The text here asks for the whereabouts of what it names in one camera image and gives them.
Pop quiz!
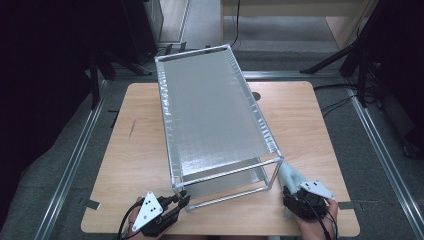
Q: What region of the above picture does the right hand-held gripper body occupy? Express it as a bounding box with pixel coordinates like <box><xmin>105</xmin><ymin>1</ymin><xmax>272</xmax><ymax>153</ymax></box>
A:
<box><xmin>282</xmin><ymin>179</ymin><xmax>336</xmax><ymax>222</ymax></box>

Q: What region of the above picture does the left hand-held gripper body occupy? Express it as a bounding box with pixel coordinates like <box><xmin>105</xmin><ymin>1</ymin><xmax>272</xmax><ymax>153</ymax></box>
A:
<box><xmin>131</xmin><ymin>190</ymin><xmax>181</xmax><ymax>239</ymax></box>

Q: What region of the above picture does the light blue cloth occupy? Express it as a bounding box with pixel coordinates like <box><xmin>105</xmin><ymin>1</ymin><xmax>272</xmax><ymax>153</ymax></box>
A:
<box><xmin>277</xmin><ymin>162</ymin><xmax>308</xmax><ymax>220</ymax></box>

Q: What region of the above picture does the silver metal-frame shelf rack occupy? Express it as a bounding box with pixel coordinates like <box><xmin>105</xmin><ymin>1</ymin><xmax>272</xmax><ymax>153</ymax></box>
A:
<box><xmin>154</xmin><ymin>43</ymin><xmax>285</xmax><ymax>212</ymax></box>

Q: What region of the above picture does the person's left hand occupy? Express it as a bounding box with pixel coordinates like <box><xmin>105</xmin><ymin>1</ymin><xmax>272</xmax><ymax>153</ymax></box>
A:
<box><xmin>127</xmin><ymin>196</ymin><xmax>145</xmax><ymax>239</ymax></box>

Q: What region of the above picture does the person's right hand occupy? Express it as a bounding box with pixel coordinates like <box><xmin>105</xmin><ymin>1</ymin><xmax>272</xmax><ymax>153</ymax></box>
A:
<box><xmin>297</xmin><ymin>198</ymin><xmax>340</xmax><ymax>240</ymax></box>

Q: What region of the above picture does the grey table tape mark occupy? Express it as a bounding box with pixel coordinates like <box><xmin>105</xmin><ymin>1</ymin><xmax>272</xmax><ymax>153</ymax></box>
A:
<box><xmin>337</xmin><ymin>200</ymin><xmax>356</xmax><ymax>211</ymax></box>
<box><xmin>84</xmin><ymin>198</ymin><xmax>101</xmax><ymax>211</ymax></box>

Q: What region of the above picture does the black tripod stand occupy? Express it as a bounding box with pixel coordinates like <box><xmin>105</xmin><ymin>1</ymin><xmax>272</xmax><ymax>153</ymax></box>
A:
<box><xmin>299</xmin><ymin>0</ymin><xmax>383</xmax><ymax>108</ymax></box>
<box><xmin>87</xmin><ymin>49</ymin><xmax>154</xmax><ymax>110</ymax></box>

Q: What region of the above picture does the black curtain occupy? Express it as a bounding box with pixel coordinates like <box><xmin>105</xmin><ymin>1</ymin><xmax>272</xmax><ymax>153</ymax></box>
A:
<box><xmin>0</xmin><ymin>0</ymin><xmax>101</xmax><ymax>229</ymax></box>

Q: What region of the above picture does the black computer tower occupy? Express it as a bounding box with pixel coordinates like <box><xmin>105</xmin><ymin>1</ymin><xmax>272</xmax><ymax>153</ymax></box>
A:
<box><xmin>121</xmin><ymin>0</ymin><xmax>165</xmax><ymax>65</ymax></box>

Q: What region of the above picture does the beige wooden desk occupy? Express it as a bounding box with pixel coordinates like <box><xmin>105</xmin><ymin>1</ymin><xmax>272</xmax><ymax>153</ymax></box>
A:
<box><xmin>219</xmin><ymin>0</ymin><xmax>381</xmax><ymax>51</ymax></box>

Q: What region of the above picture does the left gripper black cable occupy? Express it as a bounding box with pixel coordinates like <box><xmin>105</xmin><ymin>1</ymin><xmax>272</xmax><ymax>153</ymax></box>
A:
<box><xmin>117</xmin><ymin>199</ymin><xmax>145</xmax><ymax>240</ymax></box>

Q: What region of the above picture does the aluminium floor rail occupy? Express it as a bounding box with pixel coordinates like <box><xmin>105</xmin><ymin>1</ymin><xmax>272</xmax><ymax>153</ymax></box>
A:
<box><xmin>348</xmin><ymin>89</ymin><xmax>424</xmax><ymax>240</ymax></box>
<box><xmin>34</xmin><ymin>79</ymin><xmax>109</xmax><ymax>240</ymax></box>

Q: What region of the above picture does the black floor cable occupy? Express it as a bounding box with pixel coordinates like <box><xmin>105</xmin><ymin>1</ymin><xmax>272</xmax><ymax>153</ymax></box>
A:
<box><xmin>321</xmin><ymin>95</ymin><xmax>356</xmax><ymax>118</ymax></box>
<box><xmin>313</xmin><ymin>83</ymin><xmax>359</xmax><ymax>92</ymax></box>
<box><xmin>229</xmin><ymin>0</ymin><xmax>242</xmax><ymax>48</ymax></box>

